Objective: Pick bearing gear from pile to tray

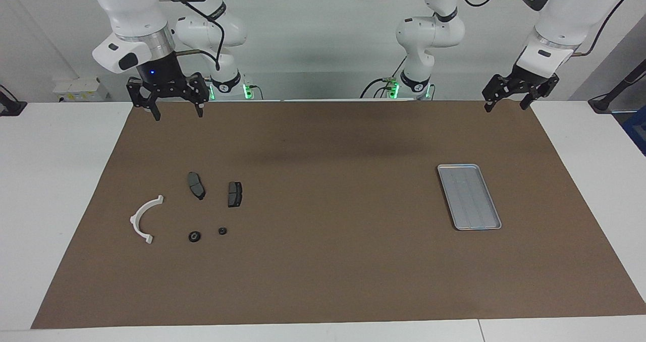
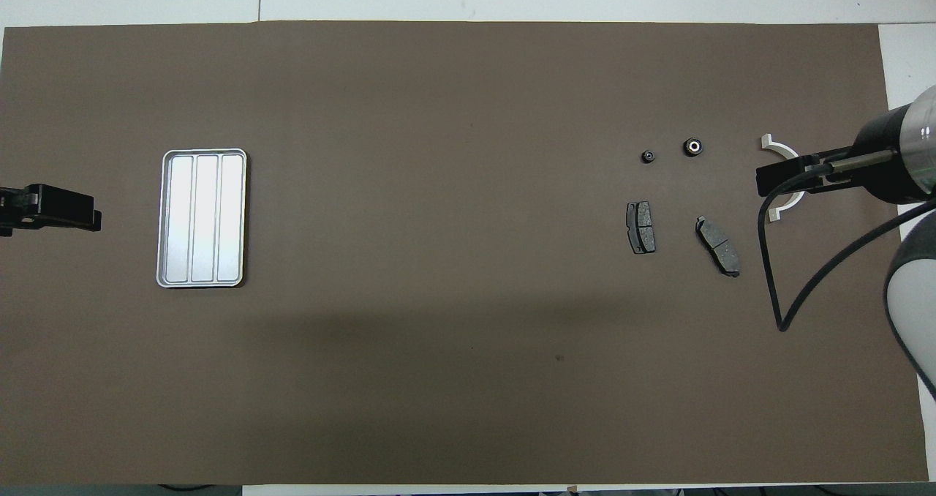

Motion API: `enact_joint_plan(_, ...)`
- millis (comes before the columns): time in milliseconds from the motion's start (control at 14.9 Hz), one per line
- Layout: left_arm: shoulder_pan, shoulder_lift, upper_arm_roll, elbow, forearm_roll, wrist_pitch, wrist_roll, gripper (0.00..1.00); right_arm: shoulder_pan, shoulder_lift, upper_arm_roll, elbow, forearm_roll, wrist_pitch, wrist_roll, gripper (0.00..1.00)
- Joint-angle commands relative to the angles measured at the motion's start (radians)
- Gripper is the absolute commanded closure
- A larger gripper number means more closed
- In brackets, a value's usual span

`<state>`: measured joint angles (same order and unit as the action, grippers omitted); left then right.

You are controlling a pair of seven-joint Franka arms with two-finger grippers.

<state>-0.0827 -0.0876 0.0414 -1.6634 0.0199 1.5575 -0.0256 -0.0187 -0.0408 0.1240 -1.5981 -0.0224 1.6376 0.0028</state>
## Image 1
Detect white curved plastic bracket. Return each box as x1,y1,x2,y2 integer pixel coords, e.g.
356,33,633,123
130,195,165,245

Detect black clamp stand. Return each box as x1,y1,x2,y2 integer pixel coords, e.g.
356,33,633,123
0,85,27,117
588,60,646,113

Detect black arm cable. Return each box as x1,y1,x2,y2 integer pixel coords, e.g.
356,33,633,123
160,0,226,72
457,0,637,58

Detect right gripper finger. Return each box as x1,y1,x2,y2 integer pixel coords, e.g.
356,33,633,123
187,73,210,119
126,77,162,122

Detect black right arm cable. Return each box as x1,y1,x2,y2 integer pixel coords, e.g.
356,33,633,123
160,0,226,72

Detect blue crate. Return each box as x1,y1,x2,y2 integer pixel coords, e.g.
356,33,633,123
622,105,646,156

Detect white box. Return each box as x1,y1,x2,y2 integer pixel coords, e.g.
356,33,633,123
53,77,109,102

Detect brown table mat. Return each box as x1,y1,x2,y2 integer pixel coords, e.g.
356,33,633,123
30,100,646,330

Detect silver metal tray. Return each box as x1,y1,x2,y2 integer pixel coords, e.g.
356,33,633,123
437,163,502,231

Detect black base cables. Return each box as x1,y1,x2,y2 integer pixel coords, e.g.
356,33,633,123
360,76,400,99

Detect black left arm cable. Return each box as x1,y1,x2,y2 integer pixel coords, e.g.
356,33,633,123
457,0,637,58

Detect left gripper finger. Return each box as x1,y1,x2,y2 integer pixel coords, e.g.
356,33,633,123
481,74,512,113
520,74,560,111

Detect dark curved brake pad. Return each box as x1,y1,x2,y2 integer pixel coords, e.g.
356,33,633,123
187,172,206,201

